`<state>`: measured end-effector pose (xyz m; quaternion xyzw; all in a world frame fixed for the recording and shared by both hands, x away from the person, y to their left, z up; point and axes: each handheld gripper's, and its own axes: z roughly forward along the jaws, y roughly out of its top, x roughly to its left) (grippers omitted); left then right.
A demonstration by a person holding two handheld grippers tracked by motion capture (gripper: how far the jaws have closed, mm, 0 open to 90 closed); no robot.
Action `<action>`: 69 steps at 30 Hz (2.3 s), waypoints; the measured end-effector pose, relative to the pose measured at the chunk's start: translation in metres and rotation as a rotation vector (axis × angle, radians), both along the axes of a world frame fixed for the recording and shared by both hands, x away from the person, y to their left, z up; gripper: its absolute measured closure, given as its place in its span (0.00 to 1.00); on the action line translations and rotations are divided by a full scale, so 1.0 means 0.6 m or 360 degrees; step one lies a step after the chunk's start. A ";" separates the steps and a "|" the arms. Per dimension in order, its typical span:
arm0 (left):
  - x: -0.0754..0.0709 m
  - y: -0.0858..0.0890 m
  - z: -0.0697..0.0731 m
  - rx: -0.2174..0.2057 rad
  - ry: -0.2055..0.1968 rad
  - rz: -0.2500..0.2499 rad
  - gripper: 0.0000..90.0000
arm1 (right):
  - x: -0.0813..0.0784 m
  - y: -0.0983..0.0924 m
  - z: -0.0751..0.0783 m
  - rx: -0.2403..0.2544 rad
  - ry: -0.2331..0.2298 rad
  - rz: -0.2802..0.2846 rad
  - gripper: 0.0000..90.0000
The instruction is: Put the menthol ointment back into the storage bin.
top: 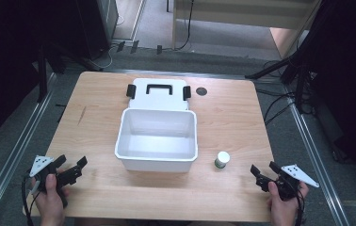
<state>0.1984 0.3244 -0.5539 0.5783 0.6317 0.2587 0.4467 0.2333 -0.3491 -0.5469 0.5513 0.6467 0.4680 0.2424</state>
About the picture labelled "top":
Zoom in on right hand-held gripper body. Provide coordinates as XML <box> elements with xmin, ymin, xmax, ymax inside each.
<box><xmin>255</xmin><ymin>164</ymin><xmax>320</xmax><ymax>202</ymax></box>

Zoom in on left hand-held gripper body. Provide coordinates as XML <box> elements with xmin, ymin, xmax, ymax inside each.
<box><xmin>28</xmin><ymin>154</ymin><xmax>83</xmax><ymax>209</ymax></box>

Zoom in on person's right hand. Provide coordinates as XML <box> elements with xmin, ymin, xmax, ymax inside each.
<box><xmin>266</xmin><ymin>181</ymin><xmax>310</xmax><ymax>222</ymax></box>

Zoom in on person's left hand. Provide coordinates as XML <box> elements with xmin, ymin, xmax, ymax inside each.
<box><xmin>30</xmin><ymin>173</ymin><xmax>71</xmax><ymax>220</ymax></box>

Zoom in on small white green-label bottle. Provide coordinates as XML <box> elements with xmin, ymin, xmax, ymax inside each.
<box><xmin>214</xmin><ymin>151</ymin><xmax>232</xmax><ymax>170</ymax></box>

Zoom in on white plastic storage box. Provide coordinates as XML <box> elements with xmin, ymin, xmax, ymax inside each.
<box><xmin>114</xmin><ymin>107</ymin><xmax>199</xmax><ymax>173</ymax></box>

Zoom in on black tripod stand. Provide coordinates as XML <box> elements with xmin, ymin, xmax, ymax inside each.
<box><xmin>244</xmin><ymin>46</ymin><xmax>316</xmax><ymax>115</ymax></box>

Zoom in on dark grey cabinet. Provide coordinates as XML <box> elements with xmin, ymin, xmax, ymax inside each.
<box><xmin>72</xmin><ymin>0</ymin><xmax>120</xmax><ymax>61</ymax></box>

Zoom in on light wooden cabinet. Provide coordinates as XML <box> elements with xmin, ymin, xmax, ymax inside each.
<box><xmin>170</xmin><ymin>0</ymin><xmax>323</xmax><ymax>60</ymax></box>

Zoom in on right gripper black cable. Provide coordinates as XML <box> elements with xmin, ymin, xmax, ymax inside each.
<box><xmin>293</xmin><ymin>180</ymin><xmax>307</xmax><ymax>226</ymax></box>

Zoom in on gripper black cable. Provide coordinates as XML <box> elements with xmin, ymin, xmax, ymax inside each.
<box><xmin>293</xmin><ymin>180</ymin><xmax>307</xmax><ymax>226</ymax></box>
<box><xmin>21</xmin><ymin>174</ymin><xmax>42</xmax><ymax>226</ymax></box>

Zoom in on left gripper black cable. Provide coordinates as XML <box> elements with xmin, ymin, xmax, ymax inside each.
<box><xmin>21</xmin><ymin>174</ymin><xmax>42</xmax><ymax>226</ymax></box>

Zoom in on metal floor rail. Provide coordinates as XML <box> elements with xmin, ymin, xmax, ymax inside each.
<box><xmin>0</xmin><ymin>73</ymin><xmax>57</xmax><ymax>224</ymax></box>
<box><xmin>282</xmin><ymin>84</ymin><xmax>351</xmax><ymax>226</ymax></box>

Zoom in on black floor cables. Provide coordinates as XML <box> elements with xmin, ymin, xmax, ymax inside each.
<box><xmin>254</xmin><ymin>59</ymin><xmax>316</xmax><ymax>126</ymax></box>

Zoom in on white box lid black handle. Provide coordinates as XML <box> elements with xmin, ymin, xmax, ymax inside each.
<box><xmin>125</xmin><ymin>77</ymin><xmax>192</xmax><ymax>111</ymax></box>

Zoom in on white floor cable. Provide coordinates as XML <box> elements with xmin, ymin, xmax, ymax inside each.
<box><xmin>89</xmin><ymin>13</ymin><xmax>126</xmax><ymax>71</ymax></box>

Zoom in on black hanging cable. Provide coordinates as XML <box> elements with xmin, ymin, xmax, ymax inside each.
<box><xmin>162</xmin><ymin>0</ymin><xmax>196</xmax><ymax>52</ymax></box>

